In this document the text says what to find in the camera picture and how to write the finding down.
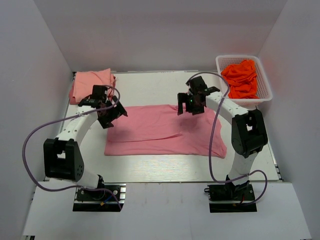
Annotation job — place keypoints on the orange t shirt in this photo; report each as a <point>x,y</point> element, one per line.
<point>242,80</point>

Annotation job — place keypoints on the white plastic basket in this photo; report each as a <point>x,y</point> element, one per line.
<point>264,92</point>

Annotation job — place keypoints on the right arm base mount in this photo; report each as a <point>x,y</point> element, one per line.
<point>227,198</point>

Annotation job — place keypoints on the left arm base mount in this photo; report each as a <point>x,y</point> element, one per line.
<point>112,199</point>

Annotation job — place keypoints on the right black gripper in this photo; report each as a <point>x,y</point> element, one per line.
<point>189,106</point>

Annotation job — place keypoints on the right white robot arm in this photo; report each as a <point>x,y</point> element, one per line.
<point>248,131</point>

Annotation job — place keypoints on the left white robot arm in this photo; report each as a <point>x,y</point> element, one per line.
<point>62,155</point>

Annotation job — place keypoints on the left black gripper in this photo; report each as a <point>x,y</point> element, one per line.
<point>113,113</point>

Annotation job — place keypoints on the pink t shirt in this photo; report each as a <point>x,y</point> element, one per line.
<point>159,130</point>

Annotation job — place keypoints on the folded salmon t shirt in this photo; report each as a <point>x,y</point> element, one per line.
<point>83,83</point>

